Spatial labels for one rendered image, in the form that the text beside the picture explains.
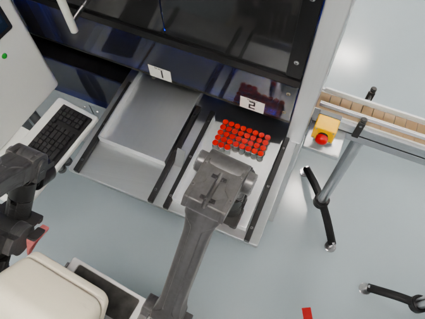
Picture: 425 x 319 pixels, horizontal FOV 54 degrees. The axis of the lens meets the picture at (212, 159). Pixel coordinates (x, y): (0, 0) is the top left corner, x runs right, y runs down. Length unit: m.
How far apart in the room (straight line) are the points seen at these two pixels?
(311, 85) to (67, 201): 1.65
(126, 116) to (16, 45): 0.43
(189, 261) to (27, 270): 0.35
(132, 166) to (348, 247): 1.32
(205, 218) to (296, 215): 1.68
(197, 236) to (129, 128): 0.89
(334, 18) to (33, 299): 0.86
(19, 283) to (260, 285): 1.51
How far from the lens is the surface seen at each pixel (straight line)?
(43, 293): 0.89
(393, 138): 1.55
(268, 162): 1.46
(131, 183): 1.45
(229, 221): 1.24
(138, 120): 1.56
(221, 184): 0.69
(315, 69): 1.18
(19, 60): 1.63
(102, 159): 1.51
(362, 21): 3.22
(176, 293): 0.82
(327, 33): 1.08
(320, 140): 1.38
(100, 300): 0.91
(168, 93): 1.60
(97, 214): 2.40
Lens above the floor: 2.18
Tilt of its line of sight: 64 degrees down
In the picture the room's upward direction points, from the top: 2 degrees counter-clockwise
